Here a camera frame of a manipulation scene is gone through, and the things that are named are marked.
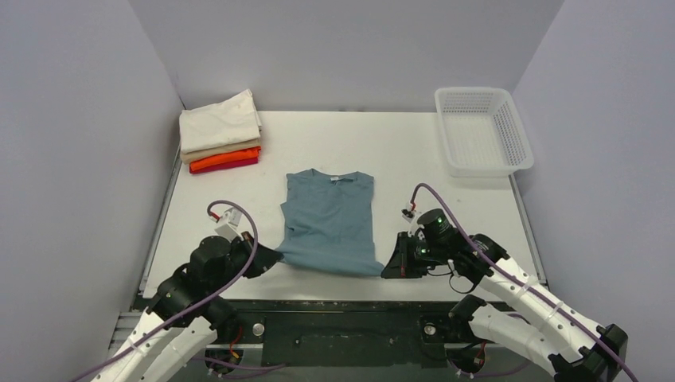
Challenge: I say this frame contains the teal blue t-shirt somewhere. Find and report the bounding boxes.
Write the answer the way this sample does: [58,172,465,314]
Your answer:
[276,169,384,277]

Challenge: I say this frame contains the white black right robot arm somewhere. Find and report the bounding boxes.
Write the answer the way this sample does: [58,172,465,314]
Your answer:
[380,208,628,381]

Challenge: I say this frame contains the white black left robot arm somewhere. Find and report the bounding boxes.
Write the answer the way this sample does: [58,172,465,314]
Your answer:
[93,233,283,381]

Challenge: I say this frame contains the folded red t-shirt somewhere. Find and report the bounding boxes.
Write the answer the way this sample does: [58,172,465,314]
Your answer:
[189,158,259,174]

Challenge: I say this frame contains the folded orange t-shirt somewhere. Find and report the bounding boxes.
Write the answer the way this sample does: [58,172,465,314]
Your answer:
[189,146,261,170]

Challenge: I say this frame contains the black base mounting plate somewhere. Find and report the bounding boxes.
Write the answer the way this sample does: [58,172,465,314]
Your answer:
[196,300,480,368]

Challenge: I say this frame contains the folded beige t-shirt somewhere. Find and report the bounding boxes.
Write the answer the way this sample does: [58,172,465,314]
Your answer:
[179,138,260,164]

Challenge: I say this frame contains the folded cream t-shirt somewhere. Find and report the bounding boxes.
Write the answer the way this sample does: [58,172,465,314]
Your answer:
[179,89,261,154]

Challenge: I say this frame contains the white perforated plastic basket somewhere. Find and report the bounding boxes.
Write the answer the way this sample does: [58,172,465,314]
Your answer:
[434,87,534,177]

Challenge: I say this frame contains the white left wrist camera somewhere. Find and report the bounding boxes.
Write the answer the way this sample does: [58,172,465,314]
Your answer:
[214,208,242,242]

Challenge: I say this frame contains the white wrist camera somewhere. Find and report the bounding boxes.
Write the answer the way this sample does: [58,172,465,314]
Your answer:
[401,209,420,237]
[214,208,242,242]

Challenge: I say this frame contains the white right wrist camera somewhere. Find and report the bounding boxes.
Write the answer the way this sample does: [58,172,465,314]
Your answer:
[401,209,420,237]

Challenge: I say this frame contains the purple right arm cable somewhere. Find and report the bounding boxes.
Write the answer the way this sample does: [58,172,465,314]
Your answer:
[408,182,639,382]

